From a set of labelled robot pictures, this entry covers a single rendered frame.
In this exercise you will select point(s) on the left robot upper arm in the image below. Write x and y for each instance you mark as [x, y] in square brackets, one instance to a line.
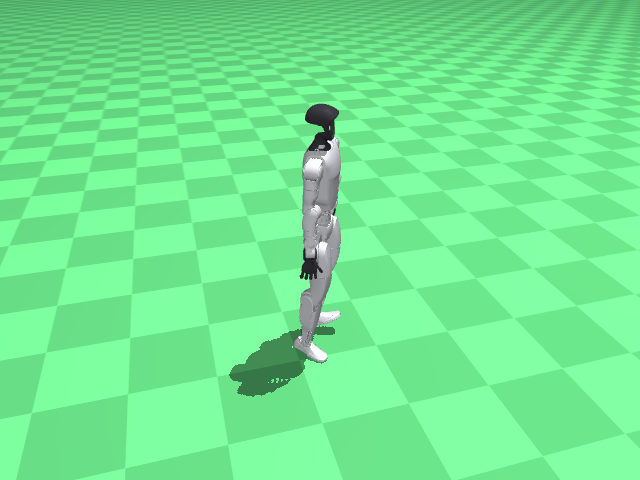
[337, 141]

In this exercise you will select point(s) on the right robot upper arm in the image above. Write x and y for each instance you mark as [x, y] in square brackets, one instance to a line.
[312, 170]

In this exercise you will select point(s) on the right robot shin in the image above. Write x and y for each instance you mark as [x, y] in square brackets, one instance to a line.
[309, 316]

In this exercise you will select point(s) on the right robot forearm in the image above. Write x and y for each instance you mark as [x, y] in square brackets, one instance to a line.
[310, 226]

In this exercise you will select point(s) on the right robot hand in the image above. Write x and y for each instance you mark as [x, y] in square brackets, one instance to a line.
[310, 266]

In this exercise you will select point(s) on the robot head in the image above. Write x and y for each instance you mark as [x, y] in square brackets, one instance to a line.
[322, 115]

